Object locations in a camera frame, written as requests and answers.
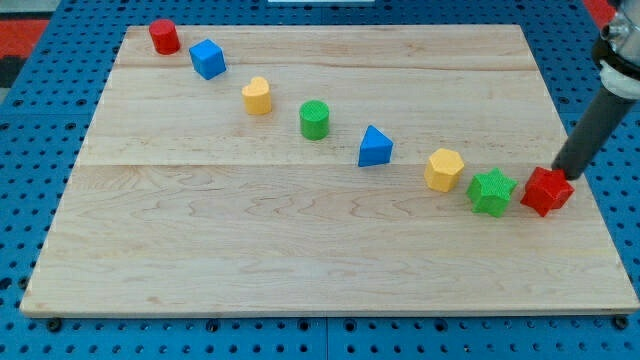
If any yellow heart block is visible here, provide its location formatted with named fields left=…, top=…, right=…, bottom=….
left=241, top=76, right=272, bottom=115

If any wooden board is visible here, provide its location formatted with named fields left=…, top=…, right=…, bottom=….
left=21, top=25, right=639, bottom=318

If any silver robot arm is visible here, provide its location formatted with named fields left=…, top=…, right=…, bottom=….
left=552, top=0, right=639, bottom=181

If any blue cube block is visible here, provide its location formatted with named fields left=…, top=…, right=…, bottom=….
left=189, top=39, right=227, bottom=80

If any red cylinder block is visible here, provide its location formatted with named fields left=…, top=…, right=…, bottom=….
left=148, top=19, right=181, bottom=55

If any green cylinder block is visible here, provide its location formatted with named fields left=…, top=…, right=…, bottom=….
left=299, top=100, right=330, bottom=140

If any green star block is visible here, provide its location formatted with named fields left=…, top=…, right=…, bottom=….
left=466, top=168, right=518, bottom=218

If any yellow hexagon block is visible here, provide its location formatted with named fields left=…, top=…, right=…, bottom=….
left=424, top=148, right=465, bottom=192

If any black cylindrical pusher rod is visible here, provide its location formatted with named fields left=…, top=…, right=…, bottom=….
left=551, top=86, right=635, bottom=180

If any blue triangle block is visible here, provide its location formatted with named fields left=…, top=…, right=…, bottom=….
left=357, top=125, right=394, bottom=167

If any red star block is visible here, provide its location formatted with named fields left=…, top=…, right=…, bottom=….
left=520, top=167, right=575, bottom=217

